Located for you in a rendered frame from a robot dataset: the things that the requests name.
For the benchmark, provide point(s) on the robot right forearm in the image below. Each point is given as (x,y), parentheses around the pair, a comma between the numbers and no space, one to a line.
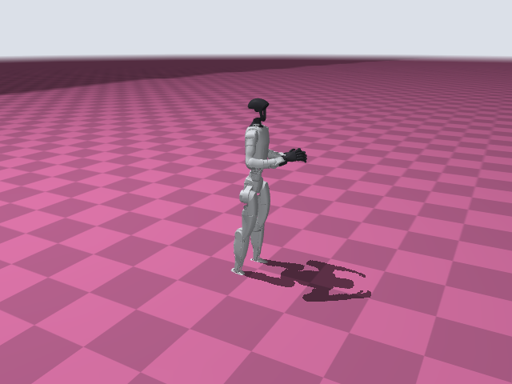
(265,164)

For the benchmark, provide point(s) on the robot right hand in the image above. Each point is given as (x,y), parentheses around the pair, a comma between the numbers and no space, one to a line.
(291,156)

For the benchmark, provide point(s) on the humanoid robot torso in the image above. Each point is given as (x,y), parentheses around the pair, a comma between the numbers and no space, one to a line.
(255,178)

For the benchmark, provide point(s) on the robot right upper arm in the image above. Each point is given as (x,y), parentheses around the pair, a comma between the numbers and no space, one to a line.
(251,138)

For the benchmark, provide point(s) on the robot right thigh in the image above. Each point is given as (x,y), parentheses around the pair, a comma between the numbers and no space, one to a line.
(250,212)

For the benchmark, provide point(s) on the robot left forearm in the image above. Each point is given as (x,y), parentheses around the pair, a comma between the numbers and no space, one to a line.
(274,154)

